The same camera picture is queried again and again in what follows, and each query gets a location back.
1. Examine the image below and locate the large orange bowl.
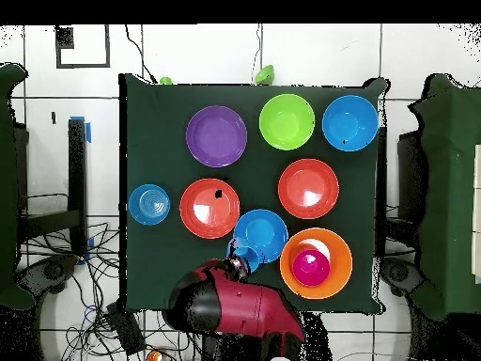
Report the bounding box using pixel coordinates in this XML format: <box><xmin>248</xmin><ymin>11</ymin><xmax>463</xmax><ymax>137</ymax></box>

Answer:
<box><xmin>279</xmin><ymin>227</ymin><xmax>353</xmax><ymax>301</ymax></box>

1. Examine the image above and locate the black power strip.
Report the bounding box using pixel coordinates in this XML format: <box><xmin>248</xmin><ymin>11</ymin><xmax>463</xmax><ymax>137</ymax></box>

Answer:
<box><xmin>106</xmin><ymin>302</ymin><xmax>147</xmax><ymax>356</ymax></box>

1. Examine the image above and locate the blue cup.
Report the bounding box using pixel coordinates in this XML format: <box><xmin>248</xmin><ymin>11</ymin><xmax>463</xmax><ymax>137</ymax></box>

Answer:
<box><xmin>225</xmin><ymin>243</ymin><xmax>261</xmax><ymax>275</ymax></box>

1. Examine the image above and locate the neighbouring green cloth table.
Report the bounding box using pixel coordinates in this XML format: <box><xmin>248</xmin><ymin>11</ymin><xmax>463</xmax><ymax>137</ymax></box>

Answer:
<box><xmin>0</xmin><ymin>62</ymin><xmax>37</xmax><ymax>311</ymax></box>
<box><xmin>407</xmin><ymin>72</ymin><xmax>481</xmax><ymax>321</ymax></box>

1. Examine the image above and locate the dark green table cloth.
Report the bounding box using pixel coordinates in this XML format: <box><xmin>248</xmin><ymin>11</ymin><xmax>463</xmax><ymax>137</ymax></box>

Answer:
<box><xmin>117</xmin><ymin>72</ymin><xmax>388</xmax><ymax>315</ymax></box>

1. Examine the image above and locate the dark office chair base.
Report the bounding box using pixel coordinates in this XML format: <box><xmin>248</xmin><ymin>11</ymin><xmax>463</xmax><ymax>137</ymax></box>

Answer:
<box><xmin>379</xmin><ymin>255</ymin><xmax>426</xmax><ymax>298</ymax></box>
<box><xmin>14</xmin><ymin>253</ymin><xmax>80</xmax><ymax>298</ymax></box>

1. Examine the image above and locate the red-orange bowl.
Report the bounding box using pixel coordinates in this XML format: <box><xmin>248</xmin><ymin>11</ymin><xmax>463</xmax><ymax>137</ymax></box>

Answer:
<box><xmin>178</xmin><ymin>177</ymin><xmax>241</xmax><ymax>241</ymax></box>
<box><xmin>277</xmin><ymin>158</ymin><xmax>340</xmax><ymax>220</ymax></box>

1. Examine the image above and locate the large blue bowl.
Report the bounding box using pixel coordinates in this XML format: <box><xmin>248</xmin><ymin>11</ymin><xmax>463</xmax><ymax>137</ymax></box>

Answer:
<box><xmin>321</xmin><ymin>94</ymin><xmax>380</xmax><ymax>152</ymax></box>

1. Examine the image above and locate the purple bowl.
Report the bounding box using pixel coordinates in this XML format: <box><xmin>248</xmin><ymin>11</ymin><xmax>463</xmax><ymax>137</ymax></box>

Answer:
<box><xmin>185</xmin><ymin>104</ymin><xmax>248</xmax><ymax>168</ymax></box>

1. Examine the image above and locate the low blue ridged bowl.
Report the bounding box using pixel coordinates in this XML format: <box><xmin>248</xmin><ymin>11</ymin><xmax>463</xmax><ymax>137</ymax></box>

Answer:
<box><xmin>128</xmin><ymin>182</ymin><xmax>171</xmax><ymax>227</ymax></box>

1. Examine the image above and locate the black table frame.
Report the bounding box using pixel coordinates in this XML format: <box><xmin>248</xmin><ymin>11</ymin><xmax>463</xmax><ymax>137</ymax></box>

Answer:
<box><xmin>14</xmin><ymin>118</ymin><xmax>89</xmax><ymax>257</ymax></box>

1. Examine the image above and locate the small green bowl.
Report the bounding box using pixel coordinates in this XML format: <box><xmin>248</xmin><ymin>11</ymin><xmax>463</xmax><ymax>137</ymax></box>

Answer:
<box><xmin>254</xmin><ymin>64</ymin><xmax>275</xmax><ymax>86</ymax></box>

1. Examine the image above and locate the small pink bowl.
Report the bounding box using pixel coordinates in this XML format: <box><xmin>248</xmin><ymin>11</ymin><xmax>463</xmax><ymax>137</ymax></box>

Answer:
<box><xmin>291</xmin><ymin>248</ymin><xmax>332</xmax><ymax>288</ymax></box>

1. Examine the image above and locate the black floor cable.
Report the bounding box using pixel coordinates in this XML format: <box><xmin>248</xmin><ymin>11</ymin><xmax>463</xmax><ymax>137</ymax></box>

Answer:
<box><xmin>124</xmin><ymin>24</ymin><xmax>158</xmax><ymax>85</ymax></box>

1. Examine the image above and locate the medium blue bowl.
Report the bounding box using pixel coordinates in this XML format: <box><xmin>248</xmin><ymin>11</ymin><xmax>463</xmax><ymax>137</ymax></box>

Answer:
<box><xmin>232</xmin><ymin>209</ymin><xmax>289</xmax><ymax>265</ymax></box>

